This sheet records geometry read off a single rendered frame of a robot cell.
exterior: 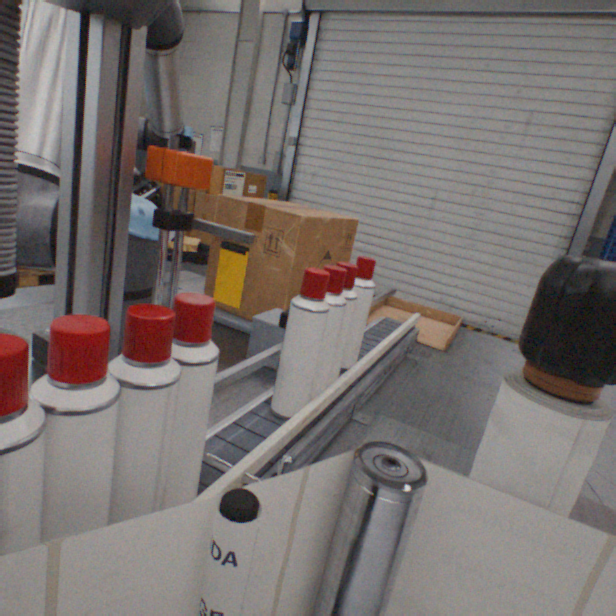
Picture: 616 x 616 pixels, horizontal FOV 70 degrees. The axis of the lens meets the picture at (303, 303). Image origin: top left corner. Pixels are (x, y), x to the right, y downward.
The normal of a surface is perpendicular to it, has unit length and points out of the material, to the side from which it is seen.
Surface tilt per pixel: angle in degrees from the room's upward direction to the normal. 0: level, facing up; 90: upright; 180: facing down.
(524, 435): 87
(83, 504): 90
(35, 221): 70
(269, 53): 90
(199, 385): 90
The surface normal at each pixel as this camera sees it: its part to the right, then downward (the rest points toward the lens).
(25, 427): 0.80, -0.49
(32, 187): 0.66, -0.06
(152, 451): 0.69, 0.32
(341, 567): -0.69, 0.06
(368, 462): 0.19, -0.95
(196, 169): 0.88, 0.29
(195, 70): -0.49, 0.15
